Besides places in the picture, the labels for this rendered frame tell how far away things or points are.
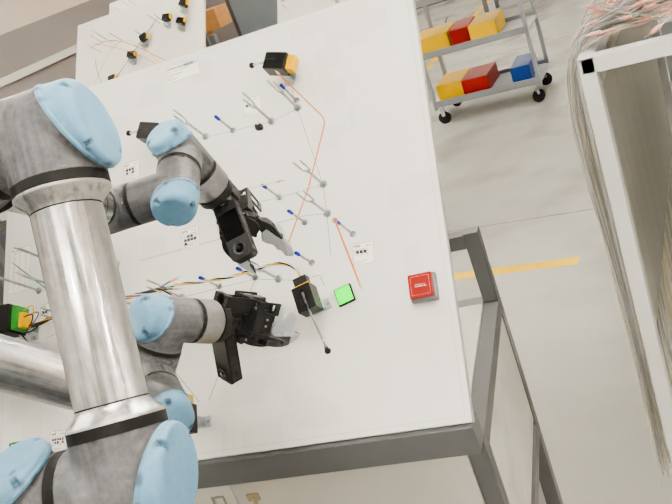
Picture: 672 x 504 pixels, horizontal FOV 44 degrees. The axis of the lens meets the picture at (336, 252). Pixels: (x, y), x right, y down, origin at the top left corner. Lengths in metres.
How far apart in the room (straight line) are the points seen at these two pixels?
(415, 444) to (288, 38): 1.01
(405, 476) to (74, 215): 1.04
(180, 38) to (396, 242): 4.44
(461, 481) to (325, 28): 1.08
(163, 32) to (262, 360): 4.56
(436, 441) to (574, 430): 1.37
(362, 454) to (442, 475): 0.18
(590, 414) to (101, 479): 2.30
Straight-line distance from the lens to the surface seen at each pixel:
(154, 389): 1.26
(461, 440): 1.68
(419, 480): 1.82
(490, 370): 1.92
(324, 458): 1.77
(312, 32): 2.08
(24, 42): 12.16
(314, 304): 1.71
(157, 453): 0.95
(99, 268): 1.00
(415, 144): 1.84
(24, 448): 1.07
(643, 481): 2.77
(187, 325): 1.37
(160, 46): 6.17
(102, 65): 6.35
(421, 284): 1.70
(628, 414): 3.03
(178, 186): 1.37
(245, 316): 1.47
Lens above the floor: 1.83
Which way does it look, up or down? 21 degrees down
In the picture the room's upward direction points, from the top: 21 degrees counter-clockwise
